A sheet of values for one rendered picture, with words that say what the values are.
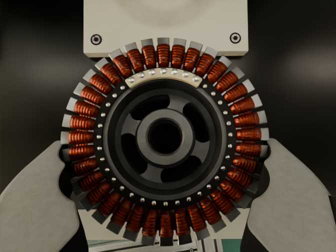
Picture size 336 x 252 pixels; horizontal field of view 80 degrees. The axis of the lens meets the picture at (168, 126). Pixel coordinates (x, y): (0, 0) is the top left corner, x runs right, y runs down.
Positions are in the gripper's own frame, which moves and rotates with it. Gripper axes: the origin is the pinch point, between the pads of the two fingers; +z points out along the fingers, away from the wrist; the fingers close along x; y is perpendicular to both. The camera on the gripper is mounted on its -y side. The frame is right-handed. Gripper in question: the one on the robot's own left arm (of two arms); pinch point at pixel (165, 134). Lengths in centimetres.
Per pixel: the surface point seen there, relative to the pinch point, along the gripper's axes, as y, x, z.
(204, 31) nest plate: -5.3, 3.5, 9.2
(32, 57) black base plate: -3.2, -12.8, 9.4
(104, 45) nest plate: -4.3, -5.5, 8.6
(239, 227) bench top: 12.9, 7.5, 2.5
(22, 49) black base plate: -3.9, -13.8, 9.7
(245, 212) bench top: 11.6, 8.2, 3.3
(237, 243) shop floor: 87, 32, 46
